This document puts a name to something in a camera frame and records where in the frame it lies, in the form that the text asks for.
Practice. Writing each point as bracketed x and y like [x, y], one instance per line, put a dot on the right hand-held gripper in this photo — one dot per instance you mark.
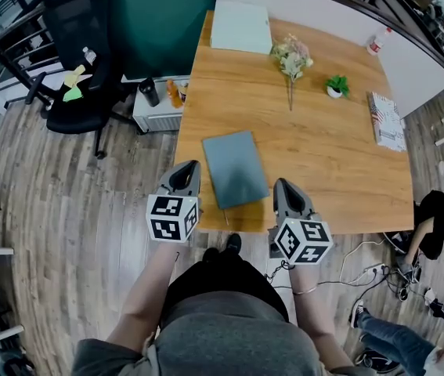
[304, 241]

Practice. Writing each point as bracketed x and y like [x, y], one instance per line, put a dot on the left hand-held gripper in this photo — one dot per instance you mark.
[170, 219]

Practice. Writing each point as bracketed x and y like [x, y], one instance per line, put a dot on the grey-blue notebook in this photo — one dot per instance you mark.
[235, 171]

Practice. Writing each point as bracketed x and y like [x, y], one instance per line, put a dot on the person's left forearm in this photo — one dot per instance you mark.
[147, 292]

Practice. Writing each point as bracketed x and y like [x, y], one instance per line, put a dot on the person's right forearm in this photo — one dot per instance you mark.
[309, 315]

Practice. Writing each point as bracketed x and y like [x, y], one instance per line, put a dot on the white metal cabinet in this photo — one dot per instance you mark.
[159, 120]

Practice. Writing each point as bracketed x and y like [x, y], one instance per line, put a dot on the black shoe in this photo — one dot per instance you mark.
[210, 254]
[234, 243]

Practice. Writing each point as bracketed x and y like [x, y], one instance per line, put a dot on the orange drink bottle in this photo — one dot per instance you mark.
[173, 94]

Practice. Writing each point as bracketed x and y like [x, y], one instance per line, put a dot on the black tumbler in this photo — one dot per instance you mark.
[149, 92]

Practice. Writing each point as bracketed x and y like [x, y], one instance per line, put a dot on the person's black shorts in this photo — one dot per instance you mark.
[221, 280]

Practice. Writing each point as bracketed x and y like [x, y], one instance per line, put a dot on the white power strip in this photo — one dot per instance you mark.
[374, 270]

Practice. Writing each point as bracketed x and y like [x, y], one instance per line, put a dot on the small potted green plant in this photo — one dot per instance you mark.
[337, 86]

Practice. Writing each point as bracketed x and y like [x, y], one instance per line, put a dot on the book with flag cover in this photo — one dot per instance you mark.
[388, 121]

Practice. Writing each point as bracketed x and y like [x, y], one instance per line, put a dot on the green cloth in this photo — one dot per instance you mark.
[72, 94]

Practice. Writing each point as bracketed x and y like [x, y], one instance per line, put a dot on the dried flower bouquet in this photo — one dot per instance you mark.
[292, 59]

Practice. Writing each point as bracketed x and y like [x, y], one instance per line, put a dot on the person's grey shirt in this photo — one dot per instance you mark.
[229, 339]

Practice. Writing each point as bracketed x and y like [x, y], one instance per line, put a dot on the yellow cloth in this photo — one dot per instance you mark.
[73, 76]

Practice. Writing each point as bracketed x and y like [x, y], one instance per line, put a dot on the clear water bottle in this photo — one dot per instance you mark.
[89, 55]

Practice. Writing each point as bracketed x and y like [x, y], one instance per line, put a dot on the green partition panel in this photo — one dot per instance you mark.
[159, 22]

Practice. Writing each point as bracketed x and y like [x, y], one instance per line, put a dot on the white flat box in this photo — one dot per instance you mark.
[241, 27]

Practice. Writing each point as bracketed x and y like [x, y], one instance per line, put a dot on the wooden table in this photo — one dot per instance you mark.
[413, 77]

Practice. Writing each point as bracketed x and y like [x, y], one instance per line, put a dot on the white bottle with red label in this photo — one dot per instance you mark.
[378, 42]

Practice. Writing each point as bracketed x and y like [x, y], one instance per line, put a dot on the black mesh office chair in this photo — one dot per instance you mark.
[80, 26]

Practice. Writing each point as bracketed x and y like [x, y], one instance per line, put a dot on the black metal railing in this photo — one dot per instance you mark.
[6, 45]

